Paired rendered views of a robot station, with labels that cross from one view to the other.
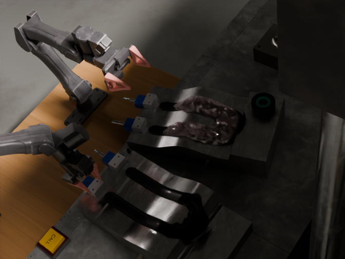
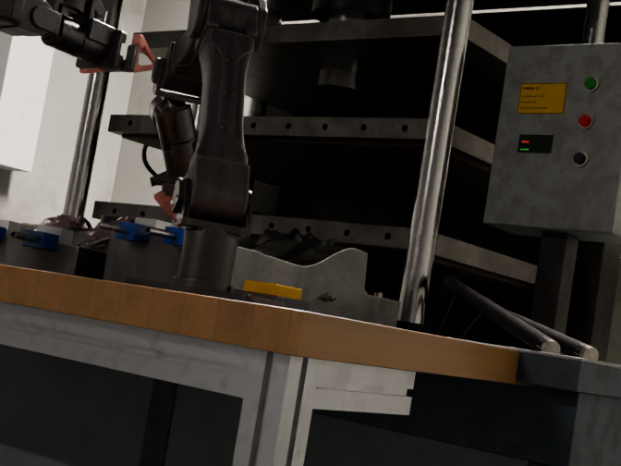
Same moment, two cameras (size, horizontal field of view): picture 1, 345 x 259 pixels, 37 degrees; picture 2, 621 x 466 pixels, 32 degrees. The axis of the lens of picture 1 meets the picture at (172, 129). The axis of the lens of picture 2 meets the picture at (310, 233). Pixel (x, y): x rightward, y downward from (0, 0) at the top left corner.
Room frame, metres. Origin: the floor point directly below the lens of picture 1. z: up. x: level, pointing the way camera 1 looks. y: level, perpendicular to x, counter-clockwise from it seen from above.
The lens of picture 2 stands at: (1.12, 2.03, 0.78)
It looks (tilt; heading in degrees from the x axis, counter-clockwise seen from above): 5 degrees up; 257
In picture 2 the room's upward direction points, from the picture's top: 9 degrees clockwise
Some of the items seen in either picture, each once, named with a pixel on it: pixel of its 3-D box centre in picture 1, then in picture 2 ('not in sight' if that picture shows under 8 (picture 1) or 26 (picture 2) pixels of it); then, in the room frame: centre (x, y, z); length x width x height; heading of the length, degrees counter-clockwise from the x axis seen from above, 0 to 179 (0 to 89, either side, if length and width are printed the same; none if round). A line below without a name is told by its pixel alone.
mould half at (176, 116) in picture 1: (204, 124); (92, 254); (1.05, -0.11, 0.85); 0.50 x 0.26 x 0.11; 56
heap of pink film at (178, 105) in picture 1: (201, 118); (98, 232); (1.05, -0.11, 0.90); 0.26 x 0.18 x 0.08; 56
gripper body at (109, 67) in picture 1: (110, 62); (90, 45); (1.13, 0.12, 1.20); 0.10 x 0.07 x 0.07; 130
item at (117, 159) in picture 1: (108, 158); (129, 231); (1.01, 0.24, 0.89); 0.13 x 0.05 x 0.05; 39
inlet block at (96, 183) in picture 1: (87, 183); (177, 237); (0.94, 0.32, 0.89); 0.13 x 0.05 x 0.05; 39
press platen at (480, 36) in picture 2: not in sight; (355, 71); (0.40, -0.94, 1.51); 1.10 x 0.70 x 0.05; 129
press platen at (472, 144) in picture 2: not in sight; (338, 157); (0.41, -0.93, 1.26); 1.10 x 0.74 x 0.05; 129
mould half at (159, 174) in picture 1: (160, 214); (263, 272); (0.76, 0.11, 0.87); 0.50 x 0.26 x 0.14; 39
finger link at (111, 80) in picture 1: (120, 79); (134, 57); (1.05, 0.10, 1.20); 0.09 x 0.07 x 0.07; 40
